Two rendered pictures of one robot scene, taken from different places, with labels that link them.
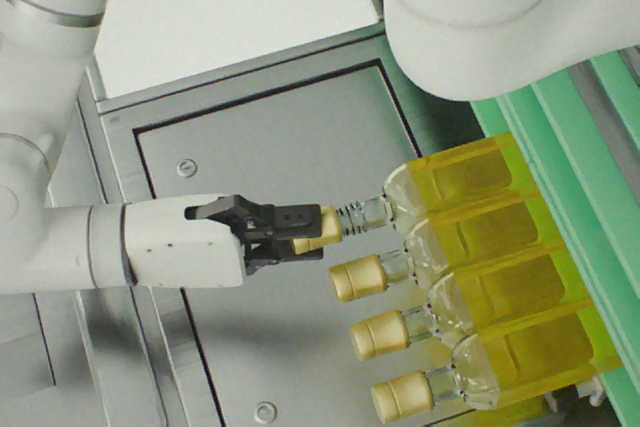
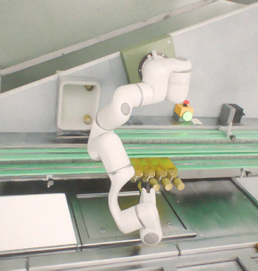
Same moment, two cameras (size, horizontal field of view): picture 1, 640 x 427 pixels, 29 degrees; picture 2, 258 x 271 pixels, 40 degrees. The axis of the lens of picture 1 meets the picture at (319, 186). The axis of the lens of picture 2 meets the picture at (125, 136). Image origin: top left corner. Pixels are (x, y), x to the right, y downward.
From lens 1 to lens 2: 143 cm
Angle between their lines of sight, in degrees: 71
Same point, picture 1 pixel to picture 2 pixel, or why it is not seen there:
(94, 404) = (167, 258)
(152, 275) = not seen: hidden behind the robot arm
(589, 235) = (152, 150)
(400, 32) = (184, 90)
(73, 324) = (144, 261)
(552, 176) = (140, 151)
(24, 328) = not seen: outside the picture
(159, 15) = (49, 230)
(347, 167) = (106, 205)
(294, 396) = (164, 219)
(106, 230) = not seen: hidden behind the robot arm
